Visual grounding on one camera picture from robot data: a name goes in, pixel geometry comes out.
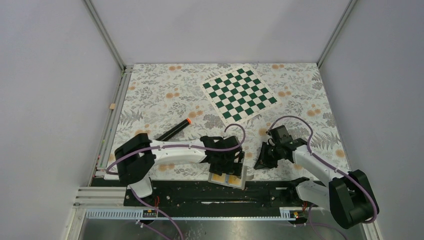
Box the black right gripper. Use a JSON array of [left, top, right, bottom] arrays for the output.
[[253, 142, 282, 171]]

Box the grey leather card holder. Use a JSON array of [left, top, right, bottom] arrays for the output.
[[207, 166, 255, 190]]

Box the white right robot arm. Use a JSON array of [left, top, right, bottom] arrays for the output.
[[254, 125, 380, 229]]

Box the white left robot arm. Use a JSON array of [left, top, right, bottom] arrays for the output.
[[105, 133, 244, 206]]

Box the black marker orange cap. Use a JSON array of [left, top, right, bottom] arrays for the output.
[[156, 118, 191, 142]]

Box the green white chessboard mat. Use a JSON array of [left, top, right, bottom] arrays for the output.
[[200, 64, 281, 126]]

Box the floral tablecloth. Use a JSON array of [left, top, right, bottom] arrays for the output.
[[111, 63, 350, 181]]

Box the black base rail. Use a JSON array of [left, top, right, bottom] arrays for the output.
[[143, 177, 318, 217]]

